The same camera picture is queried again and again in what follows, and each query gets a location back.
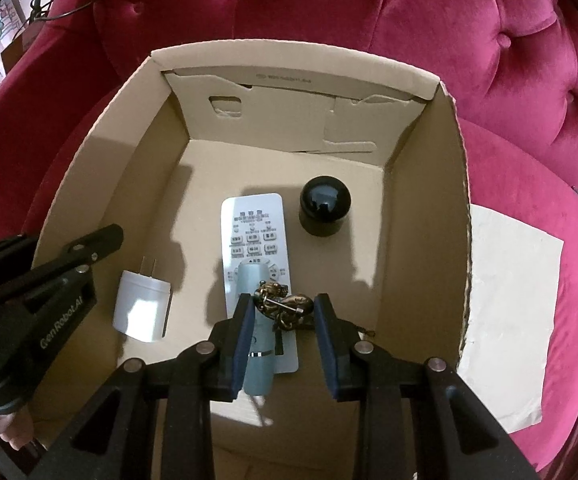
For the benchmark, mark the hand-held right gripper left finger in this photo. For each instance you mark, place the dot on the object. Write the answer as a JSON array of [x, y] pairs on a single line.
[[245, 347]]

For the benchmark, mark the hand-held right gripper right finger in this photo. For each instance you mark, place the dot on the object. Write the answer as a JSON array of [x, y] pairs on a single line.
[[325, 347]]

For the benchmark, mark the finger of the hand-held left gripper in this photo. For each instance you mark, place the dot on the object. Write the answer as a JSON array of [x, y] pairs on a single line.
[[4, 252], [89, 245]]

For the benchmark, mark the light blue tube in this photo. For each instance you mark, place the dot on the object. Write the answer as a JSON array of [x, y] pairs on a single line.
[[261, 365]]

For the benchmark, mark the white wall charger plug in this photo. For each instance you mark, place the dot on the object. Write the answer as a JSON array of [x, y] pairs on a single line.
[[141, 305]]

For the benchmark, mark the cardboard box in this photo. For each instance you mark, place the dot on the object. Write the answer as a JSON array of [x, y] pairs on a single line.
[[204, 170]]

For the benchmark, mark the black domed cylinder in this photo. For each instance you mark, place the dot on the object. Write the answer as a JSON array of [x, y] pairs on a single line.
[[324, 200]]

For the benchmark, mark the white remote control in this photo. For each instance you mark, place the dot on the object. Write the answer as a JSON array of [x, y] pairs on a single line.
[[254, 235]]

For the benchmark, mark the white paper sheet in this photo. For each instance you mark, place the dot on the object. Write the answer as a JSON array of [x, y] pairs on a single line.
[[509, 310]]

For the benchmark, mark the pink tufted velvet sofa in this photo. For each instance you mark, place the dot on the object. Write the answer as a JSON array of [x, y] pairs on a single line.
[[419, 60]]

